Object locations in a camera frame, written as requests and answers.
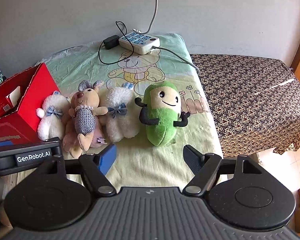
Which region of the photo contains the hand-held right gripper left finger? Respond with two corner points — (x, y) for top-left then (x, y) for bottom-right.
(35, 144), (117, 197)

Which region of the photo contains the grey power strip cord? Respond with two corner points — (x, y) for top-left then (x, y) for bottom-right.
(151, 45), (201, 76)

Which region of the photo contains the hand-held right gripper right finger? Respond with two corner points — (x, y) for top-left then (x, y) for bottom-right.
(182, 144), (264, 197)

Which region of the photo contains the large white plush rabbit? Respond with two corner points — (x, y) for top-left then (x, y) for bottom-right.
(99, 82), (141, 143)

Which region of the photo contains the green pea pod plush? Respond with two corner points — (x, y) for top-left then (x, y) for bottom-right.
(134, 81), (191, 147)

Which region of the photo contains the white power strip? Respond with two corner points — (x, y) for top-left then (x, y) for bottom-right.
(118, 32), (161, 55)

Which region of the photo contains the tan plush rabbit blue dress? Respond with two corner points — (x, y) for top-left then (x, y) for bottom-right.
(68, 80), (108, 152)

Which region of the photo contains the green bear print cloth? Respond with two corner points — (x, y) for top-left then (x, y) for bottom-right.
(2, 32), (228, 193)

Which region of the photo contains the black power adapter with cable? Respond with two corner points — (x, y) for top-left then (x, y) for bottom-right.
(98, 20), (135, 66)

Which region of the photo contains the brown floral cloth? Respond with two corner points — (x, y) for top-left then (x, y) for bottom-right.
(189, 53), (300, 156)

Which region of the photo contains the pink plush bear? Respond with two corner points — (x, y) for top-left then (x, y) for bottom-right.
(62, 120), (108, 158)

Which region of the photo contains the small red carton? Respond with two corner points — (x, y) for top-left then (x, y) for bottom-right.
(0, 86), (22, 119)

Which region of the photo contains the red cardboard box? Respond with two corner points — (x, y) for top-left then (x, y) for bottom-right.
(0, 62), (60, 145)

